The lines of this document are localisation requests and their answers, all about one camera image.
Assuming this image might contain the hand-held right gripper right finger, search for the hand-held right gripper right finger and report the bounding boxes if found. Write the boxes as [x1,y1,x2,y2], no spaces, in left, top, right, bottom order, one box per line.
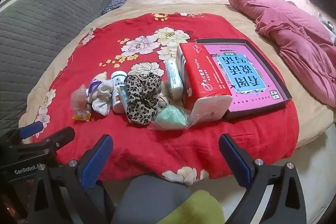
[218,133,307,224]

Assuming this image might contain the red tissue pack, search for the red tissue pack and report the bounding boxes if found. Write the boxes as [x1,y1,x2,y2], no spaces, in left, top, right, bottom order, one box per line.
[176,43,234,127]

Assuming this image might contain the clear snack packet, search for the clear snack packet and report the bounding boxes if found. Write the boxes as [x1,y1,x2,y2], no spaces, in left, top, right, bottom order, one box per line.
[71,84,88,114]

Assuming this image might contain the red floral blanket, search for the red floral blanket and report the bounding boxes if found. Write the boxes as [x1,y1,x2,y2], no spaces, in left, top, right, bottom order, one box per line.
[31,13,300,185]

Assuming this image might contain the pink quilt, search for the pink quilt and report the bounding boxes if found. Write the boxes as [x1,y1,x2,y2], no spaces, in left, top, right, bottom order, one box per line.
[228,0,336,109]

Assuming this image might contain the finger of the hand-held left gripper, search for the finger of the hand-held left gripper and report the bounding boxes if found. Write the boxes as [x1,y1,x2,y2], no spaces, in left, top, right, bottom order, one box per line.
[12,121,44,143]
[16,126,76,159]

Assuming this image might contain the yellow-green cloth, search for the yellow-green cloth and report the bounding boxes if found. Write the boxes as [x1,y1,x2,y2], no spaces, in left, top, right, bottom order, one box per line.
[155,190,226,224]

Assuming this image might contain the white medicine bottle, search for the white medicine bottle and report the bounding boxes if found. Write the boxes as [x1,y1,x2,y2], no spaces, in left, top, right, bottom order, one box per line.
[110,70,128,113]

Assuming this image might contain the person's grey trouser leg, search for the person's grey trouser leg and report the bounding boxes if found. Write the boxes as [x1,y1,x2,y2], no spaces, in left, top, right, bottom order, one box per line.
[110,174,200,224]

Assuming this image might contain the leopard print scrunchie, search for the leopard print scrunchie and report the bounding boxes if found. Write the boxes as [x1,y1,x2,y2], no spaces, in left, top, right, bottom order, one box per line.
[124,72,162,125]

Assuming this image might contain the green sponge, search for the green sponge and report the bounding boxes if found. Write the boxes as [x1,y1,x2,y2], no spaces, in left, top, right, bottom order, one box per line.
[147,105,193,131]

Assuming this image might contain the dark blue patterned pillow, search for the dark blue patterned pillow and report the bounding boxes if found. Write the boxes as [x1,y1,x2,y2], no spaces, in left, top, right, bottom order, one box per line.
[102,0,126,15]

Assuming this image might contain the pink and blue book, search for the pink and blue book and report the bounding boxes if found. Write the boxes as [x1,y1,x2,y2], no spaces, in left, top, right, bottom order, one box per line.
[203,43,286,111]

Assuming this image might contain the beige bed sheet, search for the beige bed sheet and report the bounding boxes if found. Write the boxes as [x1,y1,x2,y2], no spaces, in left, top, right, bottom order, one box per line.
[18,0,336,159]

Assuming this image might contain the grey quilted cover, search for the grey quilted cover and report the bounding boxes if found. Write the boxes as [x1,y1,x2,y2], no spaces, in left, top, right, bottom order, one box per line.
[0,0,116,135]

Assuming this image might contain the black shallow box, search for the black shallow box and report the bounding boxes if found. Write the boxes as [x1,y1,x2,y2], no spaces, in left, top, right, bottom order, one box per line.
[196,38,292,121]

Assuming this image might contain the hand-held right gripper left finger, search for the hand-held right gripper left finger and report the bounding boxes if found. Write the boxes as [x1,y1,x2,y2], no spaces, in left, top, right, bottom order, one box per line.
[28,134,116,224]

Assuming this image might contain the pale green roll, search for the pale green roll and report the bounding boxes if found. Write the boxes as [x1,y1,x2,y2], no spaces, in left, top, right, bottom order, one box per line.
[165,61,184,100]

